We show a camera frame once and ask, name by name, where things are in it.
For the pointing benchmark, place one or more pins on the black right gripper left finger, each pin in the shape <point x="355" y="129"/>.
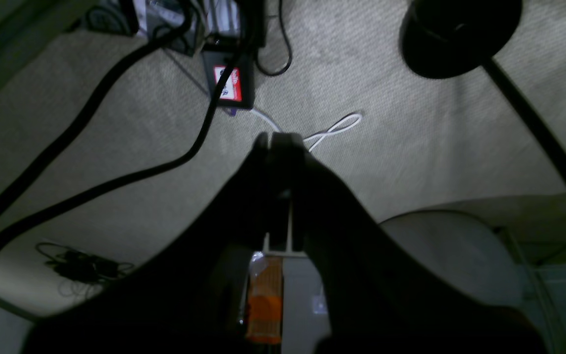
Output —
<point x="186" y="299"/>

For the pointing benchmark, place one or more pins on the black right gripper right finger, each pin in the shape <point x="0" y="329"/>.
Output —
<point x="380" y="299"/>

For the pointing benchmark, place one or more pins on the black box red label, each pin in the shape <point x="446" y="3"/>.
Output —
<point x="239" y="90"/>

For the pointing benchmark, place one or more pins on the black round lamp base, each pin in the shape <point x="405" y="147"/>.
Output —
<point x="441" y="39"/>

